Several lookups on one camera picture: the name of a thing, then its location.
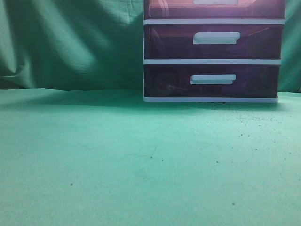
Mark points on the green cloth backdrop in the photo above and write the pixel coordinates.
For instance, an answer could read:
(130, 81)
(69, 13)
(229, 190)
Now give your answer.
(71, 44)

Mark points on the green cloth table cover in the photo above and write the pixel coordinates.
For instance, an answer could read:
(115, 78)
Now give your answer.
(107, 158)

